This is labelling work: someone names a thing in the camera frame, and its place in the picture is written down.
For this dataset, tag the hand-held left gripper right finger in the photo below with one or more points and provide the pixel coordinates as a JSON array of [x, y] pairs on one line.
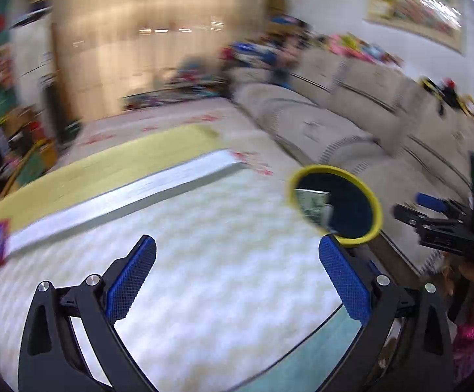
[[343, 281]]

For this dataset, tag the beige curtain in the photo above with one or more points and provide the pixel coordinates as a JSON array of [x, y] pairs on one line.
[[159, 28]]

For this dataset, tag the pile of plush toys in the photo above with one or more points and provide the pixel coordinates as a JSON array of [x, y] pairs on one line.
[[359, 49]]

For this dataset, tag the glass coffee table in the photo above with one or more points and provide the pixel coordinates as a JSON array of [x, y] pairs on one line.
[[175, 92]]

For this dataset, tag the black tower fan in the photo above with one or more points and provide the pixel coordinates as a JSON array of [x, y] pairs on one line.
[[59, 110]]

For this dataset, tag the beige floral mat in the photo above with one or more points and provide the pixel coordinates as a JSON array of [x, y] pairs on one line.
[[179, 118]]

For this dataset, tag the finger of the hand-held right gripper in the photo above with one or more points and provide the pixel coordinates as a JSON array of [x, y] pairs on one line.
[[410, 214], [431, 202]]

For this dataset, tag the stack of cardboard boxes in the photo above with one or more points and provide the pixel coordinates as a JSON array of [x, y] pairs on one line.
[[275, 6]]

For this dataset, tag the beige sofa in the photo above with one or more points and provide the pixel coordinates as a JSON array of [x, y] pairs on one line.
[[343, 130]]

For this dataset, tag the yellow and black toy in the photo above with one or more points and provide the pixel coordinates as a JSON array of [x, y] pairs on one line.
[[449, 94]]

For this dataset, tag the yellow rimmed dark blue bin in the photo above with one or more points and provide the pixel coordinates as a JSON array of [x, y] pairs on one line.
[[351, 208]]

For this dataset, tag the framed wall painting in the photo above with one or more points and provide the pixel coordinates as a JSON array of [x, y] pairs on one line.
[[416, 4]]

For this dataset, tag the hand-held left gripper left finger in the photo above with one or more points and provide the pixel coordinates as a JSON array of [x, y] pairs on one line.
[[132, 277]]

